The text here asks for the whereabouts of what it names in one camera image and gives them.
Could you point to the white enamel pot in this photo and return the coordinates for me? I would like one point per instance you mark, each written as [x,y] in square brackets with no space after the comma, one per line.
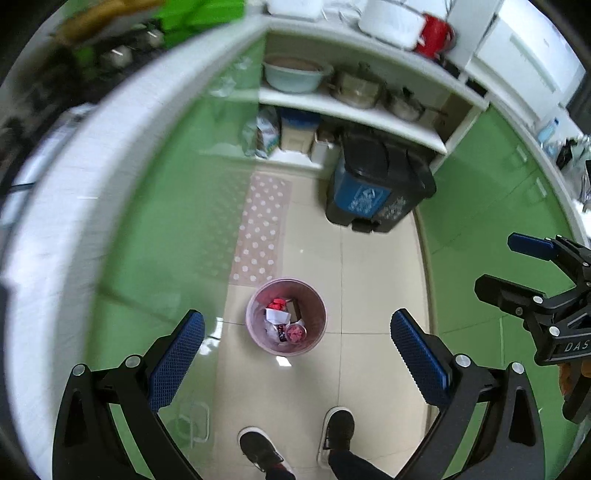
[390,21]

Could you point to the white shelf unit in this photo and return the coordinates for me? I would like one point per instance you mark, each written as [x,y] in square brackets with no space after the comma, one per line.
[300,99]

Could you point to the person's left trouser leg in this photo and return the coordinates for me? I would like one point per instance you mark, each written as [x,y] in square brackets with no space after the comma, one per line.
[279,473]

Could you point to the small cardboard box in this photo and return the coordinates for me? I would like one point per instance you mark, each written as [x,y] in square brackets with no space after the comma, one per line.
[323,145]

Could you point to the black and blue pedal bin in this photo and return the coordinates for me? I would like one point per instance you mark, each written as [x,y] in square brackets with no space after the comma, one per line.
[369,198]

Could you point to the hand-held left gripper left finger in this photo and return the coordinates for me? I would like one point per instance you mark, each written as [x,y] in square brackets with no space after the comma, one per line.
[178,360]

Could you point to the pink waste bin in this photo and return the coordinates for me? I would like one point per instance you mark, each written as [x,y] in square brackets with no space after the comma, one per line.
[286,351]

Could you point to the clear plastic bags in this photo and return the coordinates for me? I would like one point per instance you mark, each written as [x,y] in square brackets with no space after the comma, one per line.
[261,134]

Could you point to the plastic water bottle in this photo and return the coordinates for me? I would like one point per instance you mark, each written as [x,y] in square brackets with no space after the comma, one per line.
[549,134]

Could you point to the white cabinet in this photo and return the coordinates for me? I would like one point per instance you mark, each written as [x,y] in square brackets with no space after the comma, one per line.
[526,60]

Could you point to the cardboard box blue top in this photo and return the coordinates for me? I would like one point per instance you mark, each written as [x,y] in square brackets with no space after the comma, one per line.
[298,129]

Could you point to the person's shoe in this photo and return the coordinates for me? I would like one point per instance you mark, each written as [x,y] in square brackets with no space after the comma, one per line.
[338,431]
[261,450]

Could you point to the pink wrapper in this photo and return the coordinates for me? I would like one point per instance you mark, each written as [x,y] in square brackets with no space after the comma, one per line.
[295,333]

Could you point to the red pot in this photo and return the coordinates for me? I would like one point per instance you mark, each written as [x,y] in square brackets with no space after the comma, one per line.
[434,30]

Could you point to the white paper scrap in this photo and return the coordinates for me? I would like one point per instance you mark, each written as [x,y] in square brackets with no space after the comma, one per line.
[276,316]

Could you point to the person's right shoe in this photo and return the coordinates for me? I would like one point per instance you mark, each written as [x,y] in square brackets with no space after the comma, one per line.
[338,431]

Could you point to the pink dotted floor mat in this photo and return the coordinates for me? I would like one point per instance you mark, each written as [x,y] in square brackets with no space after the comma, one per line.
[263,226]

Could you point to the person's left shoe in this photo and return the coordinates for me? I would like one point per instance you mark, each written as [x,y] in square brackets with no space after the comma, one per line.
[261,450]

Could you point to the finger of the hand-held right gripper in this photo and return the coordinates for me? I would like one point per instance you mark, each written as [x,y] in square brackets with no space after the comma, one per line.
[531,245]
[508,290]

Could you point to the light blue basin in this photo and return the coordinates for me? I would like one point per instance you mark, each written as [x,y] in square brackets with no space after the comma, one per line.
[295,78]

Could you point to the person's right trouser leg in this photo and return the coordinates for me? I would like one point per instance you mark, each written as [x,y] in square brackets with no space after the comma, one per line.
[355,468]

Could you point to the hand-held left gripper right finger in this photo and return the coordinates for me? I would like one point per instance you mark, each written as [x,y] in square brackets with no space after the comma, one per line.
[420,360]

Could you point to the person's trouser leg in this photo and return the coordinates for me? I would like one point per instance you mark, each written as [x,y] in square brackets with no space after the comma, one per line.
[355,468]
[279,473]

